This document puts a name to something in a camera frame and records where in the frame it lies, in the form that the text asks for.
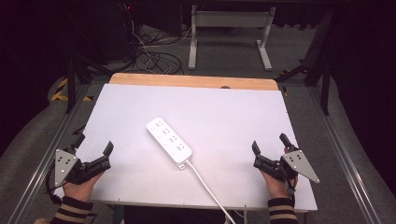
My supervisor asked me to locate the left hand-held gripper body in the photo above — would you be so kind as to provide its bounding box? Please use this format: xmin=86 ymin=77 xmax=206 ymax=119
xmin=54 ymin=147 xmax=112 ymax=188

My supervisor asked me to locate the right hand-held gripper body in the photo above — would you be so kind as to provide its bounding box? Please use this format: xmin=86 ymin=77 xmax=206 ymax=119
xmin=252 ymin=148 xmax=321 ymax=185

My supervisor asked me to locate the white power strip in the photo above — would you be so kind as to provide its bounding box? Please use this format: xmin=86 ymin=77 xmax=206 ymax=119
xmin=146 ymin=117 xmax=193 ymax=171

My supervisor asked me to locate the white power strip cable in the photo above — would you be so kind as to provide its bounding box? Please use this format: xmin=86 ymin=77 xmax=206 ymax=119
xmin=184 ymin=159 xmax=238 ymax=224

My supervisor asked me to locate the person's left hand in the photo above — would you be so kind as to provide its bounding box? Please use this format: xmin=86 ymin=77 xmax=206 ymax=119
xmin=62 ymin=172 xmax=105 ymax=203

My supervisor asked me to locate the person's right hand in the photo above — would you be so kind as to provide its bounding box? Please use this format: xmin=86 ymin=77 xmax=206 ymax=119
xmin=260 ymin=147 xmax=299 ymax=201

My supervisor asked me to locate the white table cover board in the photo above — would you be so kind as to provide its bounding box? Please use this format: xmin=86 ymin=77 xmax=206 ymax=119
xmin=54 ymin=82 xmax=318 ymax=213

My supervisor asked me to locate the yellow black hazard tape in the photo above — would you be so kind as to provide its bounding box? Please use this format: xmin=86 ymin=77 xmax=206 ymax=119
xmin=50 ymin=77 xmax=94 ymax=103

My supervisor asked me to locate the black stand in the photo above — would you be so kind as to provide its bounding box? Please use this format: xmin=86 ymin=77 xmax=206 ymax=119
xmin=63 ymin=55 xmax=114 ymax=115
xmin=275 ymin=8 xmax=334 ymax=117

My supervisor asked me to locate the person's dark lap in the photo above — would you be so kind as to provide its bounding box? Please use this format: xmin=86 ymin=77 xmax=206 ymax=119
xmin=122 ymin=205 xmax=227 ymax=224

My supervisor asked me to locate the wooden table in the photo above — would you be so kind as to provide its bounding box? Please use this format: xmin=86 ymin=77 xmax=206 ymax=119
xmin=108 ymin=72 xmax=280 ymax=91

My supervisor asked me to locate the metal floor rail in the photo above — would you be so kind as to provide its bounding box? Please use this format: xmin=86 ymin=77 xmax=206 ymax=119
xmin=305 ymin=86 xmax=383 ymax=224
xmin=7 ymin=83 xmax=92 ymax=224

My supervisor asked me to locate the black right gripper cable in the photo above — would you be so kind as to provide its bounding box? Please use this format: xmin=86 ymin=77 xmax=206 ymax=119
xmin=285 ymin=175 xmax=297 ymax=198

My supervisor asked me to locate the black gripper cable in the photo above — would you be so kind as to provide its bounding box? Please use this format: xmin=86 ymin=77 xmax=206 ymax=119
xmin=44 ymin=161 xmax=64 ymax=205
xmin=285 ymin=175 xmax=297 ymax=198

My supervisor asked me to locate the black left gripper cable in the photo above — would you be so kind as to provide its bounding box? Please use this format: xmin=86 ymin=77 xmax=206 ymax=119
xmin=44 ymin=161 xmax=64 ymax=205

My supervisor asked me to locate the tangle of floor cables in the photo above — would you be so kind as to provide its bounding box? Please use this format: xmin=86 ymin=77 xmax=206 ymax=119
xmin=118 ymin=2 xmax=194 ymax=76

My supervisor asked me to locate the white metal stand frame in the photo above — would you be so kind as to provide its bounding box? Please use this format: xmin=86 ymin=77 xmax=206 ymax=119
xmin=188 ymin=4 xmax=277 ymax=72

